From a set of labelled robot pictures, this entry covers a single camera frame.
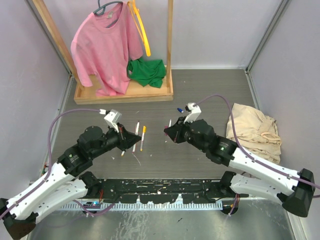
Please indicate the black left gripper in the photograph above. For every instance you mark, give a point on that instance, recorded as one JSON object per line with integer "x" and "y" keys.
{"x": 126, "y": 139}

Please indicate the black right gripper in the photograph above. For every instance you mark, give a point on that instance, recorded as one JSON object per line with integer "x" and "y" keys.
{"x": 175, "y": 132}

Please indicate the white pen purple end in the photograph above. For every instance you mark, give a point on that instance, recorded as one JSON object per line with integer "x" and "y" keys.
{"x": 136, "y": 133}

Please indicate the white marker orange tip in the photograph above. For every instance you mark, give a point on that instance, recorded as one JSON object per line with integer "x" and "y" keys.
{"x": 142, "y": 141}

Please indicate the yellow pen cap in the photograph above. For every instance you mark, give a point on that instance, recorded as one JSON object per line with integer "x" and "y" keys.
{"x": 144, "y": 130}

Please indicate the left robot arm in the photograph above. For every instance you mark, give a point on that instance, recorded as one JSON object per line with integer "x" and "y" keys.
{"x": 67, "y": 179}

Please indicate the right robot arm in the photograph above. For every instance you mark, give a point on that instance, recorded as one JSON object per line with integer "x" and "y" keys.
{"x": 292, "y": 189}

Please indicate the wooden rack base tray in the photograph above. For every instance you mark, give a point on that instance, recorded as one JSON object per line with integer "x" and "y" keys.
{"x": 134, "y": 94}

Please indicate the green cloth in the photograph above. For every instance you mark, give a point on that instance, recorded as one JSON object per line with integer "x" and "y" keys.
{"x": 147, "y": 72}

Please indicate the beige cloth bag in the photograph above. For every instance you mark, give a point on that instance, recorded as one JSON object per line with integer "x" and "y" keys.
{"x": 255, "y": 131}

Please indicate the pink shirt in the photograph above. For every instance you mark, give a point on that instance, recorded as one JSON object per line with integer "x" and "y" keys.
{"x": 102, "y": 46}

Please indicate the yellow hanger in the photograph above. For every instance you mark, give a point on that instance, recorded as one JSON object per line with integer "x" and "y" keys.
{"x": 135, "y": 13}

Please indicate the grey clothes hanger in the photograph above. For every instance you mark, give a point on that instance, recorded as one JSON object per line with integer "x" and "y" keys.
{"x": 107, "y": 10}

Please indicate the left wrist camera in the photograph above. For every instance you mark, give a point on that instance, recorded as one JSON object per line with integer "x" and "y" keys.
{"x": 112, "y": 118}

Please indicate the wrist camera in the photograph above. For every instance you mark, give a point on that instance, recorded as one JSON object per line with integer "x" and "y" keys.
{"x": 194, "y": 112}
{"x": 112, "y": 118}

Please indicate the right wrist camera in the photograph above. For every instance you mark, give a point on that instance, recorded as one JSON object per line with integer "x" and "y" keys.
{"x": 194, "y": 112}

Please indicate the wooden rack right post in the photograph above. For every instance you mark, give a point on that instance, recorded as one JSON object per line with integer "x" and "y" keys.
{"x": 169, "y": 42}

